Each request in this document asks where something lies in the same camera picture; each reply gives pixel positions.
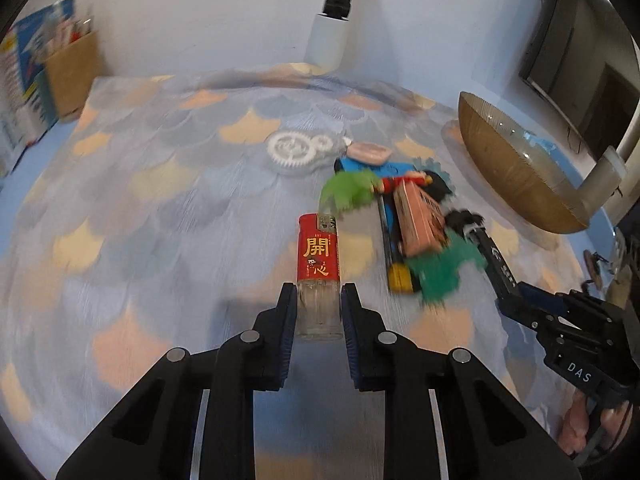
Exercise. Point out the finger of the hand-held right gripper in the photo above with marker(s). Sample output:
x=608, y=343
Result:
x=522, y=315
x=545, y=300

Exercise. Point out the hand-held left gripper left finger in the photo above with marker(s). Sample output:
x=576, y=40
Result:
x=287, y=340

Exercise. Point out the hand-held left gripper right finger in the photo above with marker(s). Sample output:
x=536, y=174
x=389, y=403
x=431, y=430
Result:
x=350, y=340

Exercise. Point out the red and clear lighter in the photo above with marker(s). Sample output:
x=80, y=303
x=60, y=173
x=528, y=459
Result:
x=317, y=255

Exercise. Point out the golden brown bowl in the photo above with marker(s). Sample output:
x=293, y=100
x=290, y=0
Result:
x=515, y=175

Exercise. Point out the blue card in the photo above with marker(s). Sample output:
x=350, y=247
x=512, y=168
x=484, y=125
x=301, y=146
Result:
x=360, y=166

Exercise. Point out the person's right hand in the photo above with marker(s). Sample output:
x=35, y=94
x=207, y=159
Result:
x=575, y=425

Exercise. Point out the black pen with yellow end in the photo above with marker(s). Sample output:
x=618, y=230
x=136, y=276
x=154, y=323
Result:
x=400, y=277

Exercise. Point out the teal green plastic gear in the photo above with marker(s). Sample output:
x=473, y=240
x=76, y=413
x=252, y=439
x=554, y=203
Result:
x=440, y=275

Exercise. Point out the orange toy box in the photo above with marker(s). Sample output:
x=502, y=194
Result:
x=417, y=225

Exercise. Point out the green leafy toy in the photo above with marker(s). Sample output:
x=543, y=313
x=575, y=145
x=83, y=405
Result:
x=350, y=190

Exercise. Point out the black plastic gear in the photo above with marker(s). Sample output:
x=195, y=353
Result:
x=440, y=187

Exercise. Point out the small red toy figure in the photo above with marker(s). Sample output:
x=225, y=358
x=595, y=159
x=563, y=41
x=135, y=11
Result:
x=400, y=182

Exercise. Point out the large white plastic gear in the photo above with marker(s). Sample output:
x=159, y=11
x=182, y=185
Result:
x=290, y=152

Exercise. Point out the pink shell-shaped eraser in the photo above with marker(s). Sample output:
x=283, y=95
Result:
x=369, y=152

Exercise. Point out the small white plastic gear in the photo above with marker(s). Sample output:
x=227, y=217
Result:
x=324, y=144

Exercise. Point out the dark flat screen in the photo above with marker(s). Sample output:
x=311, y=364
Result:
x=575, y=60

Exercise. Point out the white upright column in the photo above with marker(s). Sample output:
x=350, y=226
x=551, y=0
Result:
x=335, y=40

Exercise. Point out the small black box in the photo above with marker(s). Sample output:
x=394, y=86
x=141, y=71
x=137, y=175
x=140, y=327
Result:
x=337, y=6

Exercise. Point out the brown cardboard box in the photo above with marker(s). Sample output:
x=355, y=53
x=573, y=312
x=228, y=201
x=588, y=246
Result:
x=75, y=80

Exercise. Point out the colourful printed poster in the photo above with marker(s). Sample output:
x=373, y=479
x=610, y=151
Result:
x=30, y=70

